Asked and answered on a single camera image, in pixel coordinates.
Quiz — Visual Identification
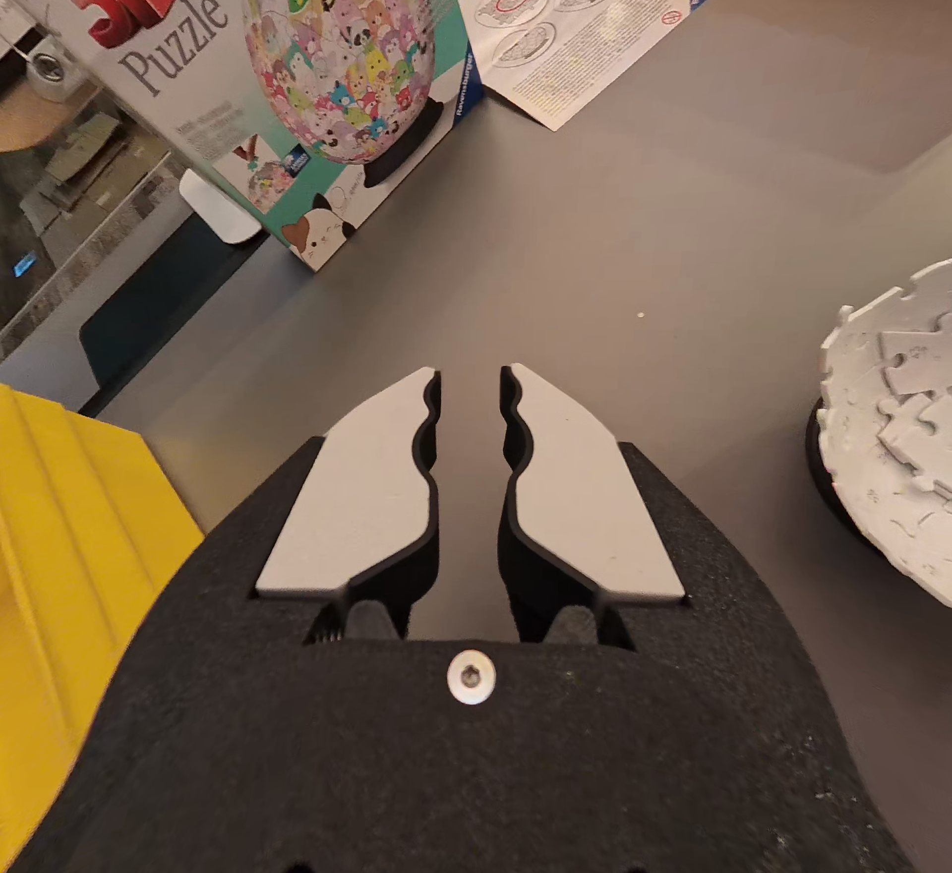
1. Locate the colourful puzzle box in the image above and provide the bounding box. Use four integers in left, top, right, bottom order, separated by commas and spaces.
0, 0, 486, 273

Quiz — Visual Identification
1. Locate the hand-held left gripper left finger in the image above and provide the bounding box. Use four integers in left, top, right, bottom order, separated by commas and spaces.
255, 366, 443, 600

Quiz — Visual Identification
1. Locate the white instruction leaflet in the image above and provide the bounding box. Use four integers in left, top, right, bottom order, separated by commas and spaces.
459, 0, 724, 132

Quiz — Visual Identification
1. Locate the yellow plastic bin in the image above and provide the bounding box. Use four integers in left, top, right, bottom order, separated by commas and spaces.
0, 382, 205, 867

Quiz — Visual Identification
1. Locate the black ball stand ring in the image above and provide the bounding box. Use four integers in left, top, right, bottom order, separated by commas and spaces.
805, 397, 867, 539

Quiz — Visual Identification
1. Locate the dark teal panel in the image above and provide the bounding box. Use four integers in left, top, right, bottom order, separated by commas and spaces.
78, 219, 272, 416

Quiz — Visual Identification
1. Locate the white loose puzzle piece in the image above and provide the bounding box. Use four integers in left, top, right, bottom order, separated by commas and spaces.
876, 393, 952, 501
878, 326, 952, 398

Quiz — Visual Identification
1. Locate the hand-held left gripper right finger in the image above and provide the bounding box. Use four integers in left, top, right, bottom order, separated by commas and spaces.
498, 363, 687, 605

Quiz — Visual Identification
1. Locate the white half puzzle ball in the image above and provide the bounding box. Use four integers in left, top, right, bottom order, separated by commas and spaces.
818, 259, 952, 608

